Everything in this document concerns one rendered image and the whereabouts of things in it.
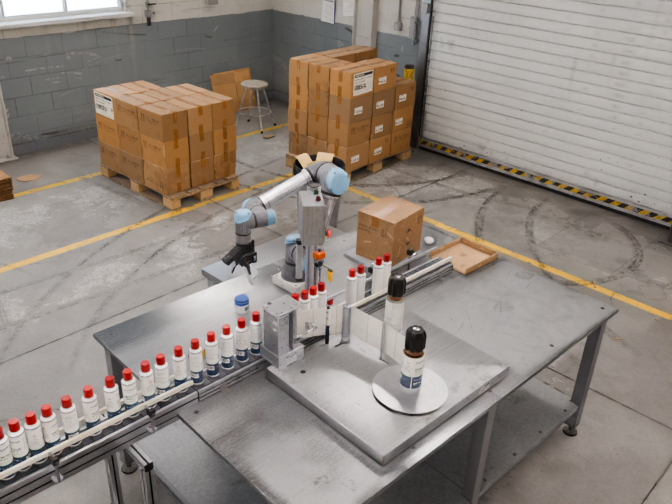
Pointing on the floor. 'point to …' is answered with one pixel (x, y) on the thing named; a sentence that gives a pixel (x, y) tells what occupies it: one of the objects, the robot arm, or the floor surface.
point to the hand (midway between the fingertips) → (240, 280)
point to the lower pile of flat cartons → (5, 187)
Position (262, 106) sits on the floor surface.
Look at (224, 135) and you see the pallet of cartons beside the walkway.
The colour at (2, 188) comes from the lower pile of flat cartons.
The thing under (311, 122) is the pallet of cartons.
